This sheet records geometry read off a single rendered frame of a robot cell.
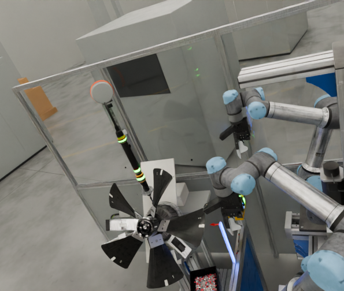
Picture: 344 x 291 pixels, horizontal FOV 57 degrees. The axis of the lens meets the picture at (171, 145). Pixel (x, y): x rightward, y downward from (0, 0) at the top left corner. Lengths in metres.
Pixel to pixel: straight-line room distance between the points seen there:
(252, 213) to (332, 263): 1.76
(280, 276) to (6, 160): 5.73
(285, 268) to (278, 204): 0.65
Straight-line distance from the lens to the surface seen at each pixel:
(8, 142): 7.23
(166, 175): 1.88
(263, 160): 1.19
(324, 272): 1.04
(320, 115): 1.57
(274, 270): 3.05
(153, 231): 1.92
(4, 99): 7.22
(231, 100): 1.58
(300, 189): 1.15
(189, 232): 1.84
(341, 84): 1.11
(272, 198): 2.60
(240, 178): 1.12
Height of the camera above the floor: 2.45
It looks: 28 degrees down
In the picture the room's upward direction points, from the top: 22 degrees counter-clockwise
